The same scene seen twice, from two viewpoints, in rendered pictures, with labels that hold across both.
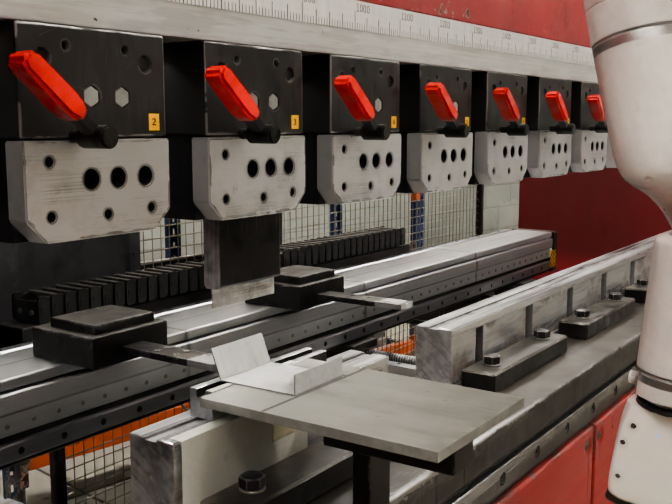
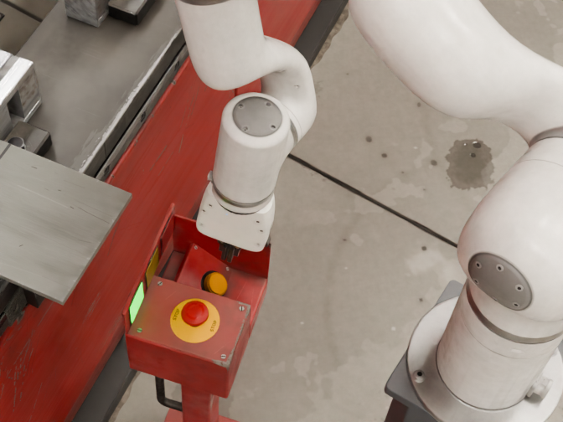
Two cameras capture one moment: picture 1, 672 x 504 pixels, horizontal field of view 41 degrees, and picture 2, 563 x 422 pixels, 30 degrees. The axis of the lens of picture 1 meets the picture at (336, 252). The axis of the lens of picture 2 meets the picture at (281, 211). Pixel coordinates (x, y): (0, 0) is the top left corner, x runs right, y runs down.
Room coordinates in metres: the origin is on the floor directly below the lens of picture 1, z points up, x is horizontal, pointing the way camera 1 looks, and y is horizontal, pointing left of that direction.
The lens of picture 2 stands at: (0.06, -0.17, 2.15)
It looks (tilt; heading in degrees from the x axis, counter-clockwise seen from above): 56 degrees down; 344
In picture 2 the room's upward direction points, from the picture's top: 6 degrees clockwise
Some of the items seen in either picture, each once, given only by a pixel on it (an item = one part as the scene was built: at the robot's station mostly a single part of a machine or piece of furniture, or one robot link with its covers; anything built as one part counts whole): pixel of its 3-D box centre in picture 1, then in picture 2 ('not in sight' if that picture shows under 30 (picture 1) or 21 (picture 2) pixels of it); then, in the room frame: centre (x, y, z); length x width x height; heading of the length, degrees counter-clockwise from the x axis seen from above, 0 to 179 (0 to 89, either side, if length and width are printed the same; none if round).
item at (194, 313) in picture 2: not in sight; (194, 316); (0.77, -0.25, 0.79); 0.04 x 0.04 x 0.04
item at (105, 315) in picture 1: (144, 341); not in sight; (1.04, 0.23, 1.01); 0.26 x 0.12 x 0.05; 56
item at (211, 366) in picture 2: not in sight; (199, 301); (0.81, -0.27, 0.75); 0.20 x 0.16 x 0.18; 152
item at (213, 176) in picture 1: (227, 131); not in sight; (0.91, 0.11, 1.26); 0.15 x 0.09 x 0.17; 146
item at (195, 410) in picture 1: (263, 380); not in sight; (0.96, 0.08, 0.99); 0.20 x 0.03 x 0.03; 146
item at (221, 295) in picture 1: (243, 256); not in sight; (0.94, 0.10, 1.13); 0.10 x 0.02 x 0.10; 146
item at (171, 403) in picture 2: not in sight; (171, 386); (0.84, -0.22, 0.40); 0.06 x 0.02 x 0.18; 62
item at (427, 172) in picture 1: (420, 129); not in sight; (1.24, -0.12, 1.26); 0.15 x 0.09 x 0.17; 146
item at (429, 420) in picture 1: (362, 402); (9, 210); (0.85, -0.03, 1.00); 0.26 x 0.18 x 0.01; 56
